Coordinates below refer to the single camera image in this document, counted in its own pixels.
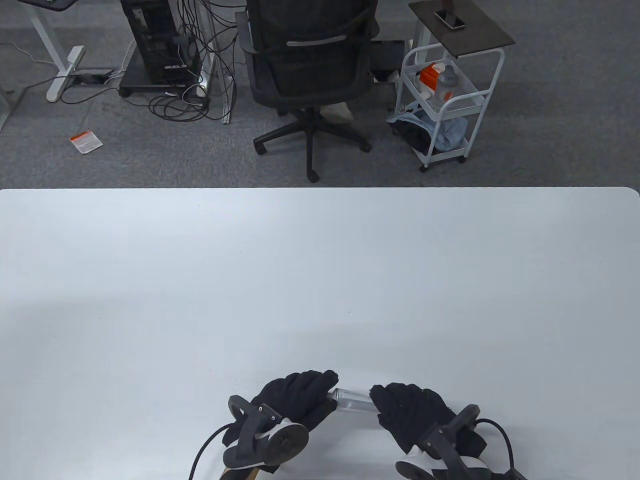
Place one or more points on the silver toothpaste tube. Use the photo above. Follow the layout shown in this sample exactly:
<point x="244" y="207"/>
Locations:
<point x="352" y="400"/>

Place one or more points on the orange white paper packet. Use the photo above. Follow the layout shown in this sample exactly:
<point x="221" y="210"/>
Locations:
<point x="86" y="142"/>

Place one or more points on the black computer tower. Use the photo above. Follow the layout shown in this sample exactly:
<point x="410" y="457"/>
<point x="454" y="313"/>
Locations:
<point x="157" y="40"/>

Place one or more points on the orange white box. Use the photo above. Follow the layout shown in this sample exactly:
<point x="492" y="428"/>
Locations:
<point x="430" y="77"/>

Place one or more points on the black computer stand platform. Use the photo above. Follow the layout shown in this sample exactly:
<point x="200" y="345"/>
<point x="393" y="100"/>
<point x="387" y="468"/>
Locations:
<point x="135" y="82"/>

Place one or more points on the person's right hand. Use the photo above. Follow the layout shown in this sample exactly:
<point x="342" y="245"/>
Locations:
<point x="410" y="410"/>

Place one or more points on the black office chair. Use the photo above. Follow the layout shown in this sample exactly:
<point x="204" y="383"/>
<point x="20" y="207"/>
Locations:
<point x="310" y="55"/>

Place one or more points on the white metal desk post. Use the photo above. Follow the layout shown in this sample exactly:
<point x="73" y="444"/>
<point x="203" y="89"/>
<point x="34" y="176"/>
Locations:
<point x="220" y="75"/>

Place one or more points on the clear plastic bottle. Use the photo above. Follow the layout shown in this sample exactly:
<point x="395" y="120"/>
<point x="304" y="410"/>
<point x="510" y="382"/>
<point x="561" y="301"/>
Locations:
<point x="446" y="87"/>

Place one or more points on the person's left forearm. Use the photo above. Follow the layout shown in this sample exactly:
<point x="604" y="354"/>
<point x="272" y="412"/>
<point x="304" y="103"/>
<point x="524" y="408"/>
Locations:
<point x="241" y="473"/>

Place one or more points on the dark cart top board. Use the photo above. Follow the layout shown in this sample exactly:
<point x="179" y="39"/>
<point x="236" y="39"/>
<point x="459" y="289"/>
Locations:
<point x="475" y="35"/>

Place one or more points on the person's left hand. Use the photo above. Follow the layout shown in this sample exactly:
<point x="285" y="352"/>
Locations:
<point x="300" y="395"/>

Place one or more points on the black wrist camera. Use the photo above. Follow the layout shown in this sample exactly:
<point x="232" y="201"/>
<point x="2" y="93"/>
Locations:
<point x="512" y="475"/>

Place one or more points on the white desk frame leg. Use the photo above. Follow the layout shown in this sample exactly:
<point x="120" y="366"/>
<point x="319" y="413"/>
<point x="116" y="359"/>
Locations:
<point x="60" y="60"/>

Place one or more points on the grey left hand tracker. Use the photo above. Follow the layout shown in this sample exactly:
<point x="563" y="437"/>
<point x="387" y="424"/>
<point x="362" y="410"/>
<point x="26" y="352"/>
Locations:
<point x="270" y="440"/>

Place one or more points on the black floor box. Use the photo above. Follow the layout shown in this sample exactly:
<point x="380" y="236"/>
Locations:
<point x="386" y="55"/>

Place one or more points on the grey hand tracker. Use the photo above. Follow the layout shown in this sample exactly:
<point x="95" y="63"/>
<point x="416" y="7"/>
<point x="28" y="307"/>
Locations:
<point x="270" y="440"/>
<point x="445" y="450"/>

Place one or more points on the black power strip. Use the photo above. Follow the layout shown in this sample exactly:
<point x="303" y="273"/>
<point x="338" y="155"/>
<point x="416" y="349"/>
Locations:
<point x="92" y="77"/>

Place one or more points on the dark desk top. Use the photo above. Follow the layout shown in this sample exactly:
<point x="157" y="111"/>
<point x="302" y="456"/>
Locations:
<point x="50" y="4"/>

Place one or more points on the grey right hand tracker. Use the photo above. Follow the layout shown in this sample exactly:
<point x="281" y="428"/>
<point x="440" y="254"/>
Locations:
<point x="445" y="450"/>

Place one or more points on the blue cloth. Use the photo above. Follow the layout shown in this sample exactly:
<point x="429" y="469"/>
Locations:
<point x="450" y="130"/>

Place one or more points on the white rolling cart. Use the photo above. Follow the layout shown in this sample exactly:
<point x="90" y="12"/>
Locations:
<point x="450" y="105"/>

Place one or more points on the black smartphone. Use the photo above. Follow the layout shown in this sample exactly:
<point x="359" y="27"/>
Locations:
<point x="450" y="20"/>

